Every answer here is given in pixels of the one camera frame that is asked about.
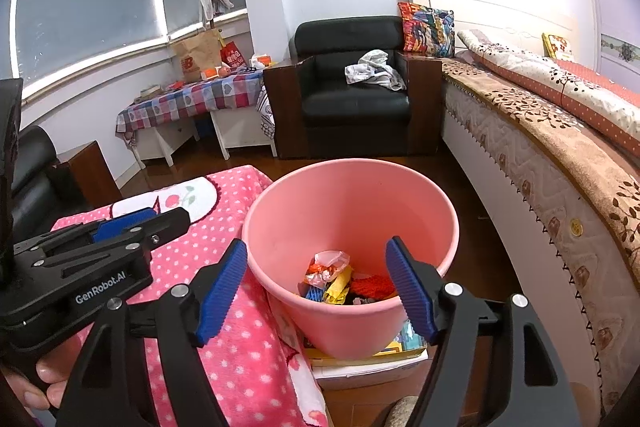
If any pink plastic bucket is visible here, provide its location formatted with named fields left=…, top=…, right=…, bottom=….
left=241, top=159, right=460, bottom=360

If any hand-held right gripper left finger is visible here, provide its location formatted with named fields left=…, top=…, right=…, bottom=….
left=55, top=238, right=249, bottom=427

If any person's left hand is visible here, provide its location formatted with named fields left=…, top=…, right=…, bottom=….
left=0, top=347, right=83, bottom=412

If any yellow pillow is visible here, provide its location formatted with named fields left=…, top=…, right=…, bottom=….
left=541, top=33, right=575, bottom=60

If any orange clear plastic wrapper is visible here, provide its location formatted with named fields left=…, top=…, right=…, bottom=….
left=306, top=251, right=351, bottom=288

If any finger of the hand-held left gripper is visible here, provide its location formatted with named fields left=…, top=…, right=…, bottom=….
left=106, top=207, right=193, bottom=256
left=91, top=207, right=158, bottom=244

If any orange foam net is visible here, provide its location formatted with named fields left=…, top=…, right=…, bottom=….
left=350, top=274, right=398, bottom=300

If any white desk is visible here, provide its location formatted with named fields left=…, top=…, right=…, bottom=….
left=132, top=107, right=278, bottom=170

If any bed with brown cover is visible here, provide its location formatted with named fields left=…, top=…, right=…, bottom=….
left=407, top=0, right=640, bottom=423

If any black leather sofa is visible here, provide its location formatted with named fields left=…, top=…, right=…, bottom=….
left=12, top=125, right=123, bottom=240

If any red paper bag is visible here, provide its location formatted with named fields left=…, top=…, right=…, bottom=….
left=220, top=41, right=248, bottom=70

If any frosted window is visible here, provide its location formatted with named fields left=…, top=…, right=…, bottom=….
left=0, top=0, right=248, bottom=102

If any large yellow foam net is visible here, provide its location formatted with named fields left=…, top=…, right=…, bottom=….
left=322, top=267, right=353, bottom=305

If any black leather armchair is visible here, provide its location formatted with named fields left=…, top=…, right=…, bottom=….
left=262, top=16, right=443, bottom=159

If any brown paper bag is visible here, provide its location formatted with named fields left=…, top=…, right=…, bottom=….
left=171, top=29, right=226, bottom=82

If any white crumpled cloth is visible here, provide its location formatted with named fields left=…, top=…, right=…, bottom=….
left=344, top=49, right=407, bottom=92

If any colourful patterned cushion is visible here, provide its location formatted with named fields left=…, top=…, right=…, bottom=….
left=397, top=2, right=456, bottom=58

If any floral quilt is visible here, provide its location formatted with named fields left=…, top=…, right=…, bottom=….
left=457, top=28, right=640, bottom=158

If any brown floral bedspread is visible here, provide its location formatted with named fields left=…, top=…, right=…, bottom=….
left=442, top=57, right=640, bottom=273

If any grey fuzzy slipper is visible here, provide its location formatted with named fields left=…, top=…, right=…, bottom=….
left=372, top=394, right=426, bottom=427

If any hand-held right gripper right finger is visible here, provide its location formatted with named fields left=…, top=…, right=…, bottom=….
left=385, top=236, right=586, bottom=427

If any pink polka dot blanket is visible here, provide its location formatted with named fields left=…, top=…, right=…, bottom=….
left=50, top=166, right=331, bottom=427

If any plaid tablecloth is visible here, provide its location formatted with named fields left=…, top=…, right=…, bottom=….
left=116, top=69, right=277, bottom=142

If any lilac wardrobe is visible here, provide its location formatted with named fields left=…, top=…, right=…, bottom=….
left=582, top=0, right=640, bottom=80

